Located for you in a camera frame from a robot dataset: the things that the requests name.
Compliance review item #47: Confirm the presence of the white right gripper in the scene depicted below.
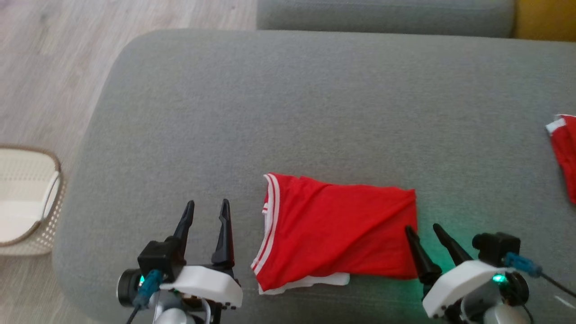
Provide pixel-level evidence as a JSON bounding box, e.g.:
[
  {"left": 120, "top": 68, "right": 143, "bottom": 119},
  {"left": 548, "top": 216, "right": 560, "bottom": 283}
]
[{"left": 405, "top": 223, "right": 514, "bottom": 320}]

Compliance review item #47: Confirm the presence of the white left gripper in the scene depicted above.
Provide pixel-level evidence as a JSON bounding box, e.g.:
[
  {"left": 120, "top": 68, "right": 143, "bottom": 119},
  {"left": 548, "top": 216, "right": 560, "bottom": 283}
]
[{"left": 160, "top": 198, "right": 244, "bottom": 311}]

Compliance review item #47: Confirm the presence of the red Bulls 23 jersey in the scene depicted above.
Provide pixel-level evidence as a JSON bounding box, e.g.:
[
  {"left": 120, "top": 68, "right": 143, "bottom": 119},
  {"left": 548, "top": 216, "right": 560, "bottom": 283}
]
[{"left": 251, "top": 172, "right": 419, "bottom": 296}]

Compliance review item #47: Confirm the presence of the red jersey with white trim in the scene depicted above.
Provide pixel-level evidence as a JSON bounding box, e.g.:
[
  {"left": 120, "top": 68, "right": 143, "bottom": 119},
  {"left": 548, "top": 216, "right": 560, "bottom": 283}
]
[{"left": 545, "top": 114, "right": 576, "bottom": 206}]

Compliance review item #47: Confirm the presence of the grey fabric sofa seat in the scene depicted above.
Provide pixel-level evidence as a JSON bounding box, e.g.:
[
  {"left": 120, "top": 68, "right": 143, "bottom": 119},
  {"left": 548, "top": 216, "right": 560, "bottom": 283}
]
[{"left": 52, "top": 29, "right": 576, "bottom": 324}]

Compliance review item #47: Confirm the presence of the beige woven laundry basket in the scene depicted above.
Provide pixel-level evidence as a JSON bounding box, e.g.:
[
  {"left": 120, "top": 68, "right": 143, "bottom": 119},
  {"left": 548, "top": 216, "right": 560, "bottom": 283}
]
[{"left": 0, "top": 144, "right": 68, "bottom": 257}]

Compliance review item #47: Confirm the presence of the grey sofa backrest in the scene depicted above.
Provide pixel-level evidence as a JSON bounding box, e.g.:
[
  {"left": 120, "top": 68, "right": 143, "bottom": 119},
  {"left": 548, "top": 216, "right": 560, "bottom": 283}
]
[{"left": 256, "top": 0, "right": 516, "bottom": 38}]

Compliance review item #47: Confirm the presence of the yellow cushion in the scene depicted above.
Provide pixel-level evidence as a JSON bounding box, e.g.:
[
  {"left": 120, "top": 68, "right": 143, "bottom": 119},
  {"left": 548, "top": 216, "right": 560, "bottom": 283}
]
[{"left": 513, "top": 0, "right": 576, "bottom": 42}]

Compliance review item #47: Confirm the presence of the blue-plug left camera cable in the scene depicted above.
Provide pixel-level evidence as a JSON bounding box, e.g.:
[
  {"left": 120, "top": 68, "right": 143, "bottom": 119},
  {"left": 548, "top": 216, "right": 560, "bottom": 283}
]
[{"left": 127, "top": 269, "right": 164, "bottom": 324}]

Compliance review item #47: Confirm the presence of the blue-plug camera cable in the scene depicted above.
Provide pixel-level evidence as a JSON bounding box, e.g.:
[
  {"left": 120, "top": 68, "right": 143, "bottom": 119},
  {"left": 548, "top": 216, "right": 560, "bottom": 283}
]
[
  {"left": 503, "top": 252, "right": 576, "bottom": 299},
  {"left": 127, "top": 269, "right": 164, "bottom": 324}
]

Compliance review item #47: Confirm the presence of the blue-plug right camera cable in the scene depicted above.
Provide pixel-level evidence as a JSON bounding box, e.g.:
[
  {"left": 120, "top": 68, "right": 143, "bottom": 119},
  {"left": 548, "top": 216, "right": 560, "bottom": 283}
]
[{"left": 503, "top": 252, "right": 576, "bottom": 299}]

